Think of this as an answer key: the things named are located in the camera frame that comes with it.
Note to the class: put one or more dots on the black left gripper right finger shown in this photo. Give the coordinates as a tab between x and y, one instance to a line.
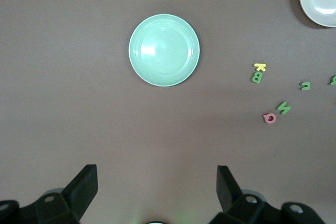
236	205

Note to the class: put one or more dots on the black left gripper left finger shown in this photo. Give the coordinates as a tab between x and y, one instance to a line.
68	205

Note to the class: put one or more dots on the green foam letter N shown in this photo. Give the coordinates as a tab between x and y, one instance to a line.
283	108

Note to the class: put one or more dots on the green foam letter B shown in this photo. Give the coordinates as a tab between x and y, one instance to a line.
257	77

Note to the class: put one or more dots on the green foam letter U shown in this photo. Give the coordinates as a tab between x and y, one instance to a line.
305	87

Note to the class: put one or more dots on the green foam letter P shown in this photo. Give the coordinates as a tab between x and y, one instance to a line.
333	81

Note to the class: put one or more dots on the pink foam letter Q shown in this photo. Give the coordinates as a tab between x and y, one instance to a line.
266	119

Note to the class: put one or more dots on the brown table mat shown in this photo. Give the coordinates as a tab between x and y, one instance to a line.
78	103

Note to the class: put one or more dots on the yellow foam letter K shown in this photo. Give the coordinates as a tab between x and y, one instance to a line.
260	66

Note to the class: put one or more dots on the pale green plate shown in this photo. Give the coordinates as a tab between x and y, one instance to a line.
164	51

